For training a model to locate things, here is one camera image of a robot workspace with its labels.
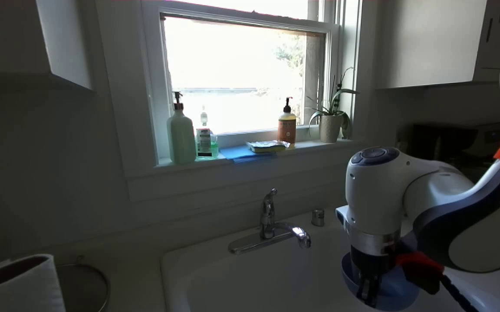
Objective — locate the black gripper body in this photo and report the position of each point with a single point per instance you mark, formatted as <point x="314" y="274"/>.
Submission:
<point x="373" y="276"/>

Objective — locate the blue bowl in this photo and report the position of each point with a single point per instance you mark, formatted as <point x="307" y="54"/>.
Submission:
<point x="407" y="291"/>

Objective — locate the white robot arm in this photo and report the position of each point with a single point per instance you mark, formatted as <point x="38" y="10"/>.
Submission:
<point x="409" y="220"/>

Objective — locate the white kitchen sink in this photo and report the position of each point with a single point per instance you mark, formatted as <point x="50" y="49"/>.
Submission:
<point x="288" y="277"/>

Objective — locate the chrome sink sprayer cap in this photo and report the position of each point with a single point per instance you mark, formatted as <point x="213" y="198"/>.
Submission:
<point x="319" y="217"/>

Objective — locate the chrome faucet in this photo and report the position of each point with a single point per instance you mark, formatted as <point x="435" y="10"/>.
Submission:
<point x="270" y="231"/>

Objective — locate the white plant pot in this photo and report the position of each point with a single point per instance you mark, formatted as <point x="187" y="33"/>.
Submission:
<point x="331" y="128"/>

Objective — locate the green potted plant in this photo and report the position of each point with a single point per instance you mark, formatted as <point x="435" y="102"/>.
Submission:
<point x="334" y="107"/>

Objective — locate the green yellow sponge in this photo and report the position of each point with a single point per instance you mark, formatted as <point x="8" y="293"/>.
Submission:
<point x="268" y="146"/>

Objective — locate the orange soap dispenser bottle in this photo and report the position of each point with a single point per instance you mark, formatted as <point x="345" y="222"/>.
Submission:
<point x="288" y="123"/>

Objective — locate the blue cloth on sill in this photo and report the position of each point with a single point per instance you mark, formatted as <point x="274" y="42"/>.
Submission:
<point x="241" y="153"/>

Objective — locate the small clear bottle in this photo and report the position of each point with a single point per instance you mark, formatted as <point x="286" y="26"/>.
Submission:
<point x="206" y="139"/>

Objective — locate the green soap dispenser bottle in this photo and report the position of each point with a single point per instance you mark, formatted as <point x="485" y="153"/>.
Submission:
<point x="182" y="133"/>

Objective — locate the white paper towel roll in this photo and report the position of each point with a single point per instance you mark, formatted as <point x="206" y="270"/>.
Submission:
<point x="31" y="284"/>

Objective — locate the white upper cabinet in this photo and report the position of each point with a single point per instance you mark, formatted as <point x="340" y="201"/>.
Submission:
<point x="43" y="45"/>

